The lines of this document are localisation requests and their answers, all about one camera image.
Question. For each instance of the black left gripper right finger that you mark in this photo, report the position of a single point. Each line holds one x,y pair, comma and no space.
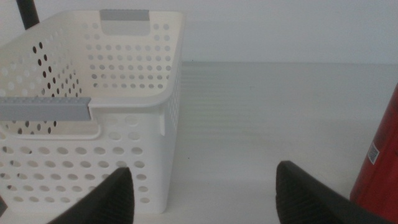
298,199

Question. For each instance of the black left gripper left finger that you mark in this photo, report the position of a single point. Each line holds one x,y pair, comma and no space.
112,202

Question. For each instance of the black stand pole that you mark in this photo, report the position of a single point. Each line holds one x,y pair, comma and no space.
28,12

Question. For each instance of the white perforated plastic basket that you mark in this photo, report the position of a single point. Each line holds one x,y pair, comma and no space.
130,124

